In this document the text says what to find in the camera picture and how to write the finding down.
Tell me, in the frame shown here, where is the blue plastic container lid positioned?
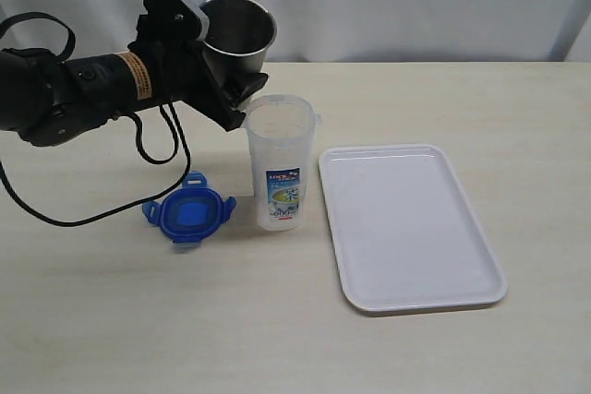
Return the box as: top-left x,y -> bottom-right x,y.
141,171 -> 236,252

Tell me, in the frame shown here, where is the white rectangular plastic tray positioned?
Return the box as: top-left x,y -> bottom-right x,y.
319,144 -> 508,315

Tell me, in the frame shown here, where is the black cable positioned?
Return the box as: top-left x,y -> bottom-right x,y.
0,102 -> 192,228

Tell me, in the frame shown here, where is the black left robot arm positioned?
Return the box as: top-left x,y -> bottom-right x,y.
1,15 -> 268,147

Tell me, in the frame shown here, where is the clear plastic tall container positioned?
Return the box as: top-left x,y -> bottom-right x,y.
243,94 -> 319,231

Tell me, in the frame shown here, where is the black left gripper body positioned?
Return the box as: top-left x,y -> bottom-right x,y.
127,15 -> 208,111

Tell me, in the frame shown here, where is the stainless steel cup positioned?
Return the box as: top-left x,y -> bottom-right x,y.
200,0 -> 277,84

